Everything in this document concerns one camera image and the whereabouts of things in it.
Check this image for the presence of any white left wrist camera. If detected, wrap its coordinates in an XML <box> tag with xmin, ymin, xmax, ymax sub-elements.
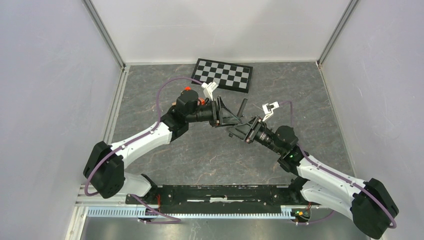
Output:
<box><xmin>201</xmin><ymin>81</ymin><xmax>219</xmax><ymax>101</ymax></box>

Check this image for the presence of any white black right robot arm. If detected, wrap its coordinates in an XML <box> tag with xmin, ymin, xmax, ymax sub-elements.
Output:
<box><xmin>227</xmin><ymin>116</ymin><xmax>399</xmax><ymax>239</ymax></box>

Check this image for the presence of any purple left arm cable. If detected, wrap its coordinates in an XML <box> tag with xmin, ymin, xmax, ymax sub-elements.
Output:
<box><xmin>84</xmin><ymin>77</ymin><xmax>204</xmax><ymax>198</ymax></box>

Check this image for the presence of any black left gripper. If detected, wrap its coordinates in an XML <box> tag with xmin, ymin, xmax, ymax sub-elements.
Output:
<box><xmin>186</xmin><ymin>96</ymin><xmax>242</xmax><ymax>128</ymax></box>

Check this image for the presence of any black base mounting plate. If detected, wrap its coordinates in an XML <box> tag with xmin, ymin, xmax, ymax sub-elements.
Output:
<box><xmin>141</xmin><ymin>184</ymin><xmax>316</xmax><ymax>214</ymax></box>

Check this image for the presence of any grey slotted cable duct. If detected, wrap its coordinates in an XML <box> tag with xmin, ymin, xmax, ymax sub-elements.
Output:
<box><xmin>86</xmin><ymin>206</ymin><xmax>296</xmax><ymax>220</ymax></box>

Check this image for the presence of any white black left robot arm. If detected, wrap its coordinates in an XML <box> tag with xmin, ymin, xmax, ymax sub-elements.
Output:
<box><xmin>83</xmin><ymin>89</ymin><xmax>247</xmax><ymax>204</ymax></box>

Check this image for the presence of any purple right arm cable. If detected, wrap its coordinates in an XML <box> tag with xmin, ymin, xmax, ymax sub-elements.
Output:
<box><xmin>277</xmin><ymin>100</ymin><xmax>398</xmax><ymax>229</ymax></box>

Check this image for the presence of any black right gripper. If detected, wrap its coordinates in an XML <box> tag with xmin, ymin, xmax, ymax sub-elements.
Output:
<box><xmin>225</xmin><ymin>115</ymin><xmax>283</xmax><ymax>155</ymax></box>

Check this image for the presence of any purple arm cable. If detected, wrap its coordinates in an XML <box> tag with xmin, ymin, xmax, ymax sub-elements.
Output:
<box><xmin>84</xmin><ymin>77</ymin><xmax>204</xmax><ymax>198</ymax></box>
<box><xmin>277</xmin><ymin>100</ymin><xmax>398</xmax><ymax>229</ymax></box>

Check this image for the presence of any black white checkerboard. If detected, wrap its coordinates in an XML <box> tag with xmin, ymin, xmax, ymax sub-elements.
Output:
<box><xmin>191</xmin><ymin>58</ymin><xmax>253</xmax><ymax>94</ymax></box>

